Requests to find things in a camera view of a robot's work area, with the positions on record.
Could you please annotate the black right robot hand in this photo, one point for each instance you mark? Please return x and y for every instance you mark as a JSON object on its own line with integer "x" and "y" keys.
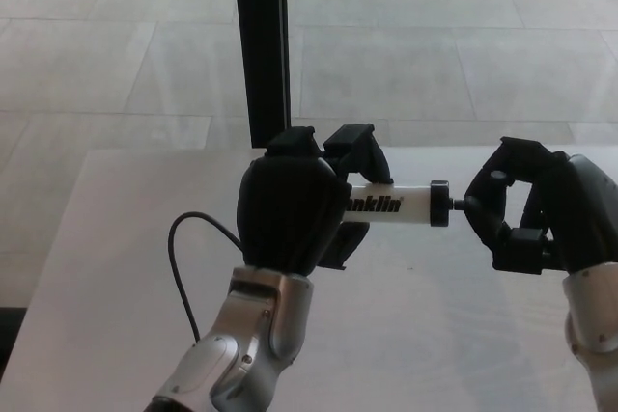
{"x": 584, "y": 219}

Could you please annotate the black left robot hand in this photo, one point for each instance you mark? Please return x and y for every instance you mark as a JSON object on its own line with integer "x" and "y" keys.
{"x": 285, "y": 214}

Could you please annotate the white Franklin air pump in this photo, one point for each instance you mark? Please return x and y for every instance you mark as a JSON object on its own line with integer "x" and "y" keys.
{"x": 415, "y": 204}

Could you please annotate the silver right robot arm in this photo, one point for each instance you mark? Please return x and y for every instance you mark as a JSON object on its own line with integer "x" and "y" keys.
{"x": 594, "y": 320}

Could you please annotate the black floor mat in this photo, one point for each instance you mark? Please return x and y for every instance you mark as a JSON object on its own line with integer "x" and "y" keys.
{"x": 9, "y": 332}

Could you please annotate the black vertical post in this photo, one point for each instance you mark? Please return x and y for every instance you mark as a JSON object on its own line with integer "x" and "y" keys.
{"x": 262, "y": 45}

